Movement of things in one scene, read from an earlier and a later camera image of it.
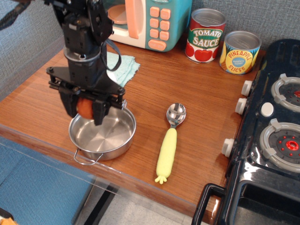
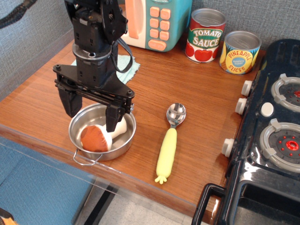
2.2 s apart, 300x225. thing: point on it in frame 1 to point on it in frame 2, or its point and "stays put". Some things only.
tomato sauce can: x=205 y=33 stays put
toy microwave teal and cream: x=161 y=25 stays put
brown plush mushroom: x=85 y=108 to x=95 y=137
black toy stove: x=262 y=182 stays put
